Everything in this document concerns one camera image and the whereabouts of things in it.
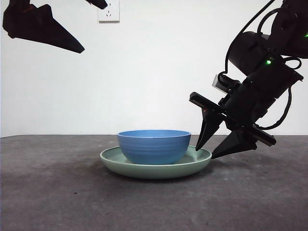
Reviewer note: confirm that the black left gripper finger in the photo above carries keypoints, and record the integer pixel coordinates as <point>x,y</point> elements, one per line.
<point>97,3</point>
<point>36,26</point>

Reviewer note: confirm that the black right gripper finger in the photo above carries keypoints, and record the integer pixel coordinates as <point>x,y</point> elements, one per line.
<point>238,142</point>
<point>210,127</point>

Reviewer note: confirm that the blue bowl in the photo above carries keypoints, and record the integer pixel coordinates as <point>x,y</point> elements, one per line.
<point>154,149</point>

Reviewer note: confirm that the green plate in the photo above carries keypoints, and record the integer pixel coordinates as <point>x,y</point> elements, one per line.
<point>154,172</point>

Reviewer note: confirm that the white wall socket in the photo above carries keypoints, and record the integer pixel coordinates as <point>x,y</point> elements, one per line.
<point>113,16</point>

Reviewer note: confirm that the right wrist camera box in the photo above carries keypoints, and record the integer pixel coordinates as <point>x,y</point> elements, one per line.
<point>217,83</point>

